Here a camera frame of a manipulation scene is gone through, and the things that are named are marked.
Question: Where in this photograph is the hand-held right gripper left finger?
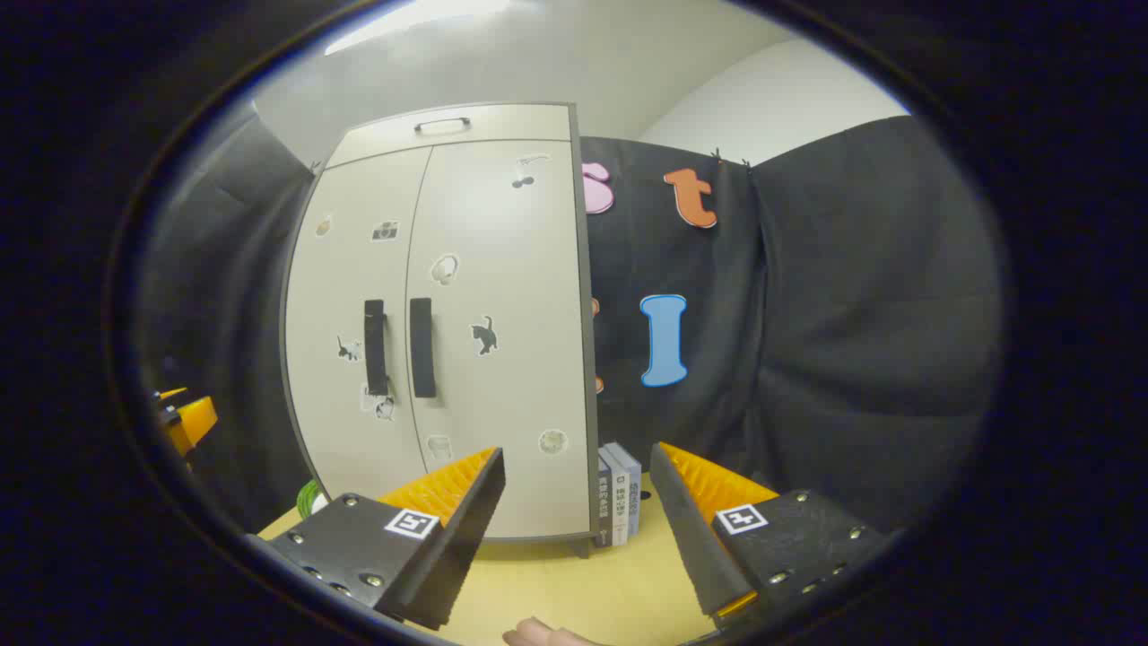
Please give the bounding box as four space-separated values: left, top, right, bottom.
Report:
247 447 506 632

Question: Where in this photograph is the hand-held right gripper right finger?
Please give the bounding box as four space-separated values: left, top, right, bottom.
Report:
649 441 898 629

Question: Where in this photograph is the black door handle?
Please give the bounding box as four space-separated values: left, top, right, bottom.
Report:
363 300 390 397
410 298 438 398

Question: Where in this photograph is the white door with camera sticker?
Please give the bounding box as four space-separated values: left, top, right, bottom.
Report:
285 146 434 500

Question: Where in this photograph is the white door with headphones sticker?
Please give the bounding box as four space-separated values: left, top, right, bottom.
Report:
405 139 593 539

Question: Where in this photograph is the white double-door shoe cabinet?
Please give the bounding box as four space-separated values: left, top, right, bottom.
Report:
281 101 600 557

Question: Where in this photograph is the light blue book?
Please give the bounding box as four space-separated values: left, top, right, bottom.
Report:
610 442 643 539

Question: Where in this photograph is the white book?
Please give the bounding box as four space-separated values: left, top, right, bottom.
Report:
599 446 630 546

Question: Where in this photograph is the dark grey book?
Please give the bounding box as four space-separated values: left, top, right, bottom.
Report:
596 453 614 548

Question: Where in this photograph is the black backdrop cloth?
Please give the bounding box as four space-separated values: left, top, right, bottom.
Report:
135 112 1004 539

